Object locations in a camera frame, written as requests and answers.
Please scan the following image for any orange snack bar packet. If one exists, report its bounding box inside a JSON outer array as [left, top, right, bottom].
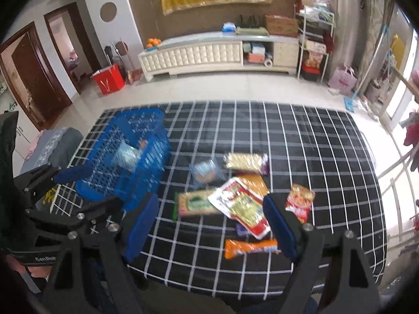
[[224, 238, 282, 260]]

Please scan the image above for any brown cardboard box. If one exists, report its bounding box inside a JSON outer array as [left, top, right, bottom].
[[264, 15, 299, 37]]

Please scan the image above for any green cracker packet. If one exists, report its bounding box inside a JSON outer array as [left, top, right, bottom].
[[173, 188, 223, 220]]

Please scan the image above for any blue plastic basket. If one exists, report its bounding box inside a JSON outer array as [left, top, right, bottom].
[[75, 108, 171, 213]]

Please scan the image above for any white metal rack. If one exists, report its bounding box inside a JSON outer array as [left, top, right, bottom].
[[294, 2, 335, 82]]

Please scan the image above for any dark wooden door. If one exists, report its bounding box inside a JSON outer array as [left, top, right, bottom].
[[0, 22, 73, 131]]

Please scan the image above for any patterned curtain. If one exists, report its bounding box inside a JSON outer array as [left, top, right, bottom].
[[360, 0, 396, 105]]

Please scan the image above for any brown round wall decoration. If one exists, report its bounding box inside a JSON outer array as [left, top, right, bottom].
[[100, 2, 118, 23]]

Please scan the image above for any dark wooden door frame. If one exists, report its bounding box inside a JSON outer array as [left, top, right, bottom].
[[44, 3, 102, 95]]

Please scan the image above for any green folded cloth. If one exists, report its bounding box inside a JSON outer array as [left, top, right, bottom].
[[236, 26, 269, 36]]

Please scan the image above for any grey upholstered seat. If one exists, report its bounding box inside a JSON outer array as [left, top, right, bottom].
[[20, 127, 84, 175]]

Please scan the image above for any white padded tv cabinet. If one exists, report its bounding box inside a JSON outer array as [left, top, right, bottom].
[[137, 31, 300, 82]]

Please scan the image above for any yellow cracker packet purple end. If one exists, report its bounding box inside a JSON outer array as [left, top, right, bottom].
[[223, 152, 271, 175]]

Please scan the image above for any red gift bag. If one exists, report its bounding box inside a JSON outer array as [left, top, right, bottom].
[[92, 65, 126, 96]]

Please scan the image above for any blue mop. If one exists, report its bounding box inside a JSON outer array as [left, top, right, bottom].
[[343, 23, 390, 112]]

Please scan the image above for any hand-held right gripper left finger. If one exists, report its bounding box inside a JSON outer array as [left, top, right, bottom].
[[41, 192, 160, 314]]

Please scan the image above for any black yellow printed bag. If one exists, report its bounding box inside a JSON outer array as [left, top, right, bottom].
[[39, 186, 61, 210]]

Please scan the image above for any large red white snack packet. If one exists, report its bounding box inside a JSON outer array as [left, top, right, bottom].
[[208, 177, 272, 240]]

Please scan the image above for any small red orange snack packet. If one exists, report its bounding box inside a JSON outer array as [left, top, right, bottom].
[[285, 184, 316, 225]]

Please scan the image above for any clear round cracker packet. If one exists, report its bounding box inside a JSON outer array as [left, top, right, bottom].
[[111, 141, 141, 172], [190, 159, 226, 185]]

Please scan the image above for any black white checked tablecloth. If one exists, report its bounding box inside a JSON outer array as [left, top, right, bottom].
[[49, 100, 387, 296]]

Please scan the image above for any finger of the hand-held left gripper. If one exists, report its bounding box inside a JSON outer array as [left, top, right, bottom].
[[13, 164, 95, 200], [24, 196, 124, 236]]

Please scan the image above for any pink paper bag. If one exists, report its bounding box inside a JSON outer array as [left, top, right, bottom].
[[328, 65, 358, 94]]

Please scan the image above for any black bin with brooms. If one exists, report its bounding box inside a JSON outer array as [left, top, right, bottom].
[[105, 39, 129, 72]]

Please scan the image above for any person's left hand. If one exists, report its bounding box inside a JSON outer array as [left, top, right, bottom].
[[5, 258, 53, 288]]

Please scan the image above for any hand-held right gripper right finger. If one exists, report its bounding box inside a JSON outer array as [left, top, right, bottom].
[[263, 194, 382, 314]]

